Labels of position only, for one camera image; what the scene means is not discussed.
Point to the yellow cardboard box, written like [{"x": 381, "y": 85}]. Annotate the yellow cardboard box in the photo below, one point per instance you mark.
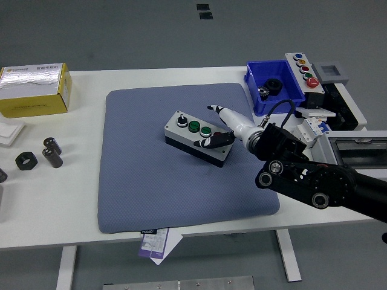
[{"x": 30, "y": 102}]

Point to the purple white hang tag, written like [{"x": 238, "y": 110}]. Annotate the purple white hang tag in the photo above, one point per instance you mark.
[{"x": 151, "y": 246}]

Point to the black floor socket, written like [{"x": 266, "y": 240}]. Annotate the black floor socket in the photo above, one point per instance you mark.
[
  {"x": 206, "y": 15},
  {"x": 202, "y": 7}
]

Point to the white circuit breaker blue lever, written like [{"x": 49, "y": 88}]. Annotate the white circuit breaker blue lever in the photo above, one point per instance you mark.
[{"x": 311, "y": 128}]

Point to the white table leg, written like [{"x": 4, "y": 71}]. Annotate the white table leg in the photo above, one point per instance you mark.
[
  {"x": 66, "y": 269},
  {"x": 288, "y": 256}
]

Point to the white wall switch panel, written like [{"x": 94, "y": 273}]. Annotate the white wall switch panel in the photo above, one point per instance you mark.
[{"x": 9, "y": 133}]

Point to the grey four-control button box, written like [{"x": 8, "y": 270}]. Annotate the grey four-control button box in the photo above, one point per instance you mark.
[{"x": 184, "y": 134}]

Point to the black cylindrical capacitor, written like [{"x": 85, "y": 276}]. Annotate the black cylindrical capacitor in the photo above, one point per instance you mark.
[
  {"x": 53, "y": 158},
  {"x": 51, "y": 142}
]

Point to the grey metal plate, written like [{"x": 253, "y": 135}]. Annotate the grey metal plate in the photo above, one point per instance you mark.
[{"x": 181, "y": 285}]

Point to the small metal gear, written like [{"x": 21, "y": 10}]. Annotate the small metal gear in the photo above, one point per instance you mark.
[{"x": 264, "y": 93}]

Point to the grey distribution box clear lid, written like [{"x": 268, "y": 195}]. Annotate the grey distribution box clear lid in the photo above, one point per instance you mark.
[{"x": 359, "y": 149}]

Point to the black and white device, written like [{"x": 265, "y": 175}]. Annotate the black and white device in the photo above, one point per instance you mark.
[{"x": 347, "y": 111}]

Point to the white card tag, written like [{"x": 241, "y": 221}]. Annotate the white card tag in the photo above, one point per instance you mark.
[{"x": 172, "y": 243}]

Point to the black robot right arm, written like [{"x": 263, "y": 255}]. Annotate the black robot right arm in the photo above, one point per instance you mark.
[{"x": 332, "y": 184}]

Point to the white five-button control station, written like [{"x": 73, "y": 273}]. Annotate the white five-button control station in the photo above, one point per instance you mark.
[{"x": 312, "y": 81}]

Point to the blue plastic bin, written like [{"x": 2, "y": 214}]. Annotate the blue plastic bin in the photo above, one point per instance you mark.
[{"x": 281, "y": 74}]

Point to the large black hex nut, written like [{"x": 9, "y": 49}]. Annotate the large black hex nut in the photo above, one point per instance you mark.
[{"x": 274, "y": 86}]

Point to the white switch plate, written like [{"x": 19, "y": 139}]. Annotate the white switch plate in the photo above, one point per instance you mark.
[{"x": 316, "y": 113}]

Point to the blue-grey padded mat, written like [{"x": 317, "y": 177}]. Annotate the blue-grey padded mat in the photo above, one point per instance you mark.
[{"x": 151, "y": 187}]

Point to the grey square frame box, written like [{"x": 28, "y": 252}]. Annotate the grey square frame box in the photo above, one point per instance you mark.
[{"x": 342, "y": 75}]

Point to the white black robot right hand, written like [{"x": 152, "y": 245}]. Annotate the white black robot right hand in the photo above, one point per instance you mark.
[{"x": 237, "y": 124}]

